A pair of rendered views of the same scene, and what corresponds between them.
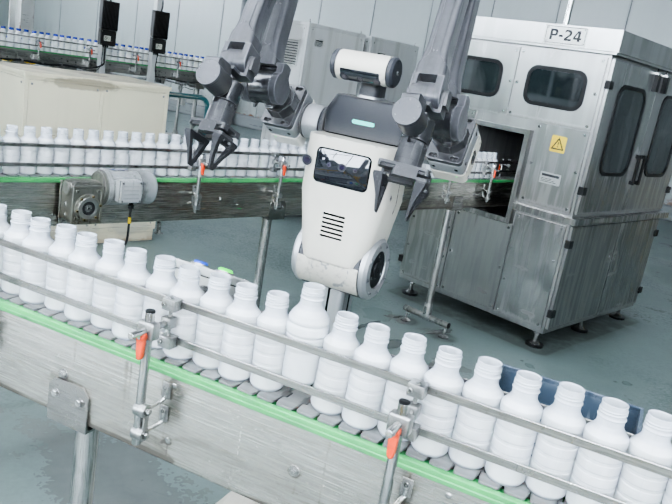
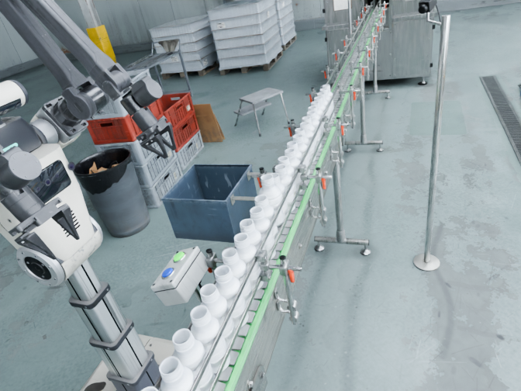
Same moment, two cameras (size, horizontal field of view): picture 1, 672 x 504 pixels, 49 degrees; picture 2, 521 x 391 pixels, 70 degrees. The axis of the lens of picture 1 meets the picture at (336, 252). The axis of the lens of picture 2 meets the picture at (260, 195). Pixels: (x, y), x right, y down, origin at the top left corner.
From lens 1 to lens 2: 1.52 m
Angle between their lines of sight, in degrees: 82
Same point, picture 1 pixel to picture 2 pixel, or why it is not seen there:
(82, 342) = (249, 350)
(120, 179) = not seen: outside the picture
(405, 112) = (155, 89)
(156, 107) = not seen: outside the picture
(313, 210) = (51, 227)
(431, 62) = (103, 59)
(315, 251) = (71, 249)
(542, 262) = not seen: outside the picture
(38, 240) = (186, 371)
